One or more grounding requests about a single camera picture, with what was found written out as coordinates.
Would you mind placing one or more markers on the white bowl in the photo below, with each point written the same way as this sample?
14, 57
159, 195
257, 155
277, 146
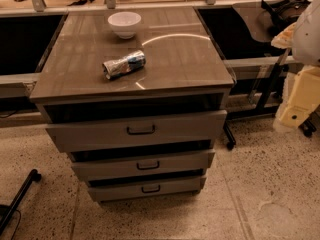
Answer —
124, 24

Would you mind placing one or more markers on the grey drawer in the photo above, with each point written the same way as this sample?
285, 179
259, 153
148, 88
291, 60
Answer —
138, 131
147, 188
143, 165

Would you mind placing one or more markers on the grey drawer cabinet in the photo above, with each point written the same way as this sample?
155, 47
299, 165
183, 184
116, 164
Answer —
183, 74

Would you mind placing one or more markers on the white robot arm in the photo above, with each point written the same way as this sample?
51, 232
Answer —
301, 91

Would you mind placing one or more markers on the crushed silver blue can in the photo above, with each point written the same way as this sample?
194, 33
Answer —
125, 65

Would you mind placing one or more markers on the black VR headset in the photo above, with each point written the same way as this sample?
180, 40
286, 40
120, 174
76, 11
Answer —
285, 12

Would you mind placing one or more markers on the black stand leg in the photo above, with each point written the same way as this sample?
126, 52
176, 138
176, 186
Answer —
7, 211

